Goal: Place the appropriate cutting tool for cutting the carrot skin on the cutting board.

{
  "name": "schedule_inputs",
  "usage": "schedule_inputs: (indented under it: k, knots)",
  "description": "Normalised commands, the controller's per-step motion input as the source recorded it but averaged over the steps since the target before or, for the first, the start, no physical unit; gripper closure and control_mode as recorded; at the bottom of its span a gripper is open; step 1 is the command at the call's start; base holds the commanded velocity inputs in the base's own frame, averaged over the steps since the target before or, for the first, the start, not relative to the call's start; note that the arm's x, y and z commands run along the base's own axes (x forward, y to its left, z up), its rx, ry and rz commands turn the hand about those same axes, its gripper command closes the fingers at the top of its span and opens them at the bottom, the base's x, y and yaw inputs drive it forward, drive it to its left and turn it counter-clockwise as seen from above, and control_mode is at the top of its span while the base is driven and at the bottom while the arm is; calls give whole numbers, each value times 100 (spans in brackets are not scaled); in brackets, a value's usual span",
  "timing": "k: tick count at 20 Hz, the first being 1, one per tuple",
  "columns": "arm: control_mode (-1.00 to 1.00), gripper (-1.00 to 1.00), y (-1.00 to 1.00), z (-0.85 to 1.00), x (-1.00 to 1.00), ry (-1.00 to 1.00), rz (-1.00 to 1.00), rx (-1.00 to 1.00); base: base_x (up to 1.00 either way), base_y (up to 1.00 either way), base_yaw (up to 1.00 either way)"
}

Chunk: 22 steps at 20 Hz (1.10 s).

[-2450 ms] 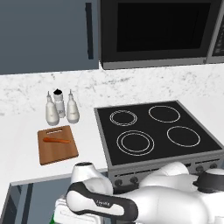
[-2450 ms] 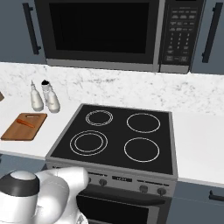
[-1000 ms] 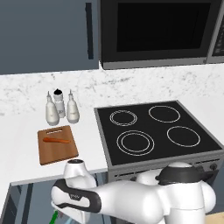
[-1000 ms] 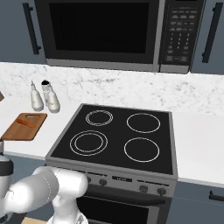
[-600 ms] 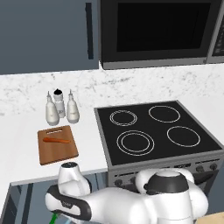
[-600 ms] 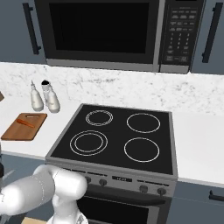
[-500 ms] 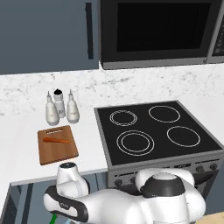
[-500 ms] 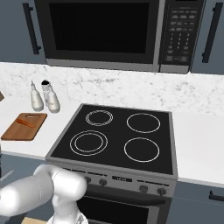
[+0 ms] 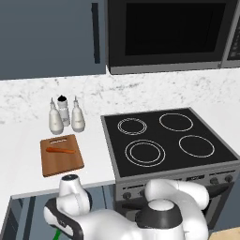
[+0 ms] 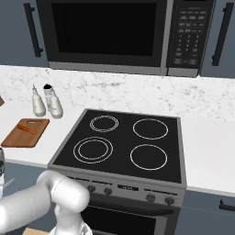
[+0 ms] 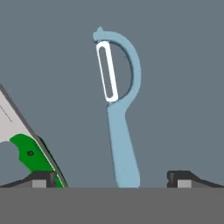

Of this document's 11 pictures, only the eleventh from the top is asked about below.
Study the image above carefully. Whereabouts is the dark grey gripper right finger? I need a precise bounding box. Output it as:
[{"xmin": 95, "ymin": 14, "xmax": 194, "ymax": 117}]
[{"xmin": 166, "ymin": 170, "xmax": 224, "ymax": 189}]

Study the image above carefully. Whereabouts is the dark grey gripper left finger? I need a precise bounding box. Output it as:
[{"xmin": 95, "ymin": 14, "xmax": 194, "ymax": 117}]
[{"xmin": 0, "ymin": 171, "xmax": 58, "ymax": 189}]

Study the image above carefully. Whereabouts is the light blue peeler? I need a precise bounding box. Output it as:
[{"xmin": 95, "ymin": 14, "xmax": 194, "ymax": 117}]
[{"xmin": 92, "ymin": 26, "xmax": 143, "ymax": 189}]

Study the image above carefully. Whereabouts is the green handled knife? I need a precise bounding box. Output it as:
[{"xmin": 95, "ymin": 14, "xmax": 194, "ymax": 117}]
[{"xmin": 0, "ymin": 83, "xmax": 69, "ymax": 189}]

